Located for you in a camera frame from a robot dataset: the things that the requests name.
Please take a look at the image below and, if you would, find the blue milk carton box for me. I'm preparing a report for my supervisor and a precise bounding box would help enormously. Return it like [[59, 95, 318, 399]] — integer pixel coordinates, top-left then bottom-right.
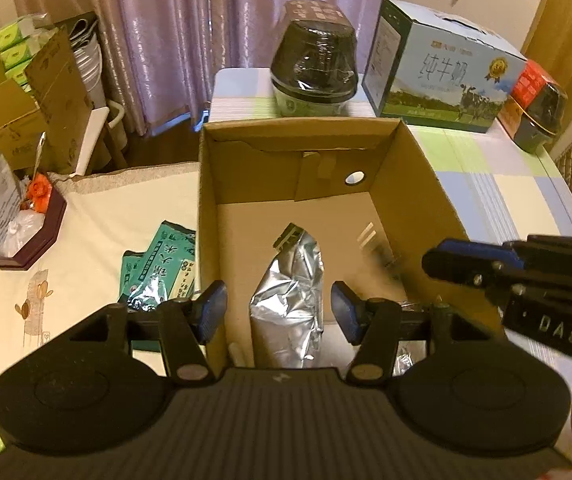
[[363, 0, 528, 134]]

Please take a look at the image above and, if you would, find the orange toy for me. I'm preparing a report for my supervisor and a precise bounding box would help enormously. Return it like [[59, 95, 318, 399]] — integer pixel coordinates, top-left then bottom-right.
[[27, 174, 53, 211]]

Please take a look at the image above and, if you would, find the green tissue pack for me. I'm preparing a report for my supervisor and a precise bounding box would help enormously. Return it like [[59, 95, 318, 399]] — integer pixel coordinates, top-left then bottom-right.
[[5, 62, 33, 86], [0, 19, 38, 51], [0, 42, 35, 68]]

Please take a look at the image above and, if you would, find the green tea packet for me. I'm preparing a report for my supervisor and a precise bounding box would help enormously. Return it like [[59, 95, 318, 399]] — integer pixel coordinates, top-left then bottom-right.
[[118, 250, 153, 307], [143, 221, 197, 311]]

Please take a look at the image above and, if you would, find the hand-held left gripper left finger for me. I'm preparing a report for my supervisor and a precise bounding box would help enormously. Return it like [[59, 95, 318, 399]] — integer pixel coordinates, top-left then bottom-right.
[[68, 280, 229, 386]]

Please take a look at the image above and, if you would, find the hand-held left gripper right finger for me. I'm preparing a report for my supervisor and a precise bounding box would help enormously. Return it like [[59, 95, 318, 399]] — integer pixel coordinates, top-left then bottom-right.
[[330, 280, 502, 386]]

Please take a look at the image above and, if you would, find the black wrapped bowl pack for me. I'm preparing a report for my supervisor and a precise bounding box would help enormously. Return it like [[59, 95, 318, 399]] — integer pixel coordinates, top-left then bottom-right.
[[270, 0, 359, 118]]

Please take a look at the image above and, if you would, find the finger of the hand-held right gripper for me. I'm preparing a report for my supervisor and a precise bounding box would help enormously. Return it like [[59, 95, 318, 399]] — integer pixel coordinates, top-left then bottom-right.
[[436, 237, 524, 265], [422, 250, 505, 292]]

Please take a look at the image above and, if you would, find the open cardboard box with flaps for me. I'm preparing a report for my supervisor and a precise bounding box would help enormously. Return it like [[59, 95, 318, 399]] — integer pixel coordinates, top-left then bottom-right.
[[0, 27, 97, 173]]

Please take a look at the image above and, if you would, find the clear plastic packaging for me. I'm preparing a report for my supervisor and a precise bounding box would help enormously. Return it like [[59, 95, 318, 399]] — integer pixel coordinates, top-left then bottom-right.
[[391, 342, 415, 377]]

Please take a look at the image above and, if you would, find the metal spoon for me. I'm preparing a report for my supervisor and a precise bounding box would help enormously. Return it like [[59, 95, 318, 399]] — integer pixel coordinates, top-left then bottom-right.
[[33, 132, 47, 181]]

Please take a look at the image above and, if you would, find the cream printed cloth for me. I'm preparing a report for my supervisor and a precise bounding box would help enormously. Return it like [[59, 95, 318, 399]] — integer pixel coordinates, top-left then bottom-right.
[[0, 160, 202, 406]]

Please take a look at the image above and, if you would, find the purple curtain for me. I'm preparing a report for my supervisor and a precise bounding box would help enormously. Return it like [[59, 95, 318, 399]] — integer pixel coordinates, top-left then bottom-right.
[[6, 0, 407, 136]]

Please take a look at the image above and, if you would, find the red-labelled black bowl pack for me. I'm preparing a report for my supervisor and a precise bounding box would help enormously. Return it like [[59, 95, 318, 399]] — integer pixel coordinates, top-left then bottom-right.
[[496, 59, 569, 155]]

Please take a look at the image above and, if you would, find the brown cardboard box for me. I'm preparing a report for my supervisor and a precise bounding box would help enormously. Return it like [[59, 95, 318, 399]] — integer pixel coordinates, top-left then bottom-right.
[[197, 116, 504, 371]]

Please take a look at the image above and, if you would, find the white board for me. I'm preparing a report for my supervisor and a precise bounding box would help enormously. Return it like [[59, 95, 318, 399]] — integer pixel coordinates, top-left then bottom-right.
[[73, 107, 112, 176]]

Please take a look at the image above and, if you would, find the silver foil zip bag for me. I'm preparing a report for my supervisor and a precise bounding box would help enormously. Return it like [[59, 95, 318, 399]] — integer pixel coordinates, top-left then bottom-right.
[[250, 222, 326, 371]]

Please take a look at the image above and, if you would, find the dark red octagonal tray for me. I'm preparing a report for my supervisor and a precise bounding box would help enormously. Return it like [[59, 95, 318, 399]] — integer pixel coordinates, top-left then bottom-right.
[[0, 187, 68, 272]]

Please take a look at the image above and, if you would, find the clear plastic bag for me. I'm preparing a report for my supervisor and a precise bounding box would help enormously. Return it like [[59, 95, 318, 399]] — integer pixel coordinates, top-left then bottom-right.
[[0, 207, 42, 256]]

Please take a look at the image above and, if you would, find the stack of white plastic stools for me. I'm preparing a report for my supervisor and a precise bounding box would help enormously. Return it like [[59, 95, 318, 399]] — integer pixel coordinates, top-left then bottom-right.
[[68, 12, 127, 136]]

